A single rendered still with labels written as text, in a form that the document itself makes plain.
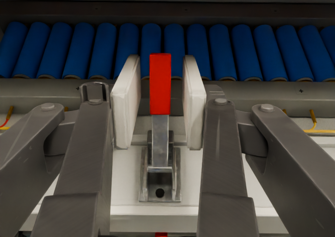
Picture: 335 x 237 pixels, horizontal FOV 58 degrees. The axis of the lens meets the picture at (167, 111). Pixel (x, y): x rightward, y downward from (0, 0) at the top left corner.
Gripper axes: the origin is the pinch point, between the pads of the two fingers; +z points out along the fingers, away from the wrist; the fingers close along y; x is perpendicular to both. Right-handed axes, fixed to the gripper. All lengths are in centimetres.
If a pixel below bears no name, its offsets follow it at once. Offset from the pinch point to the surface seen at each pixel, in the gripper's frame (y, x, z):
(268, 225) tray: 7.6, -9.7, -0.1
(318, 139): 11.4, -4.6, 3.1
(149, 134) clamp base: -0.7, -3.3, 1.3
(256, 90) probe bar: 7.0, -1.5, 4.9
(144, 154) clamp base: -1.0, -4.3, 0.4
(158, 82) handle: -0.1, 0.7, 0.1
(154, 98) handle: -0.3, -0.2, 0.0
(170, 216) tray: 0.7, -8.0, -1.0
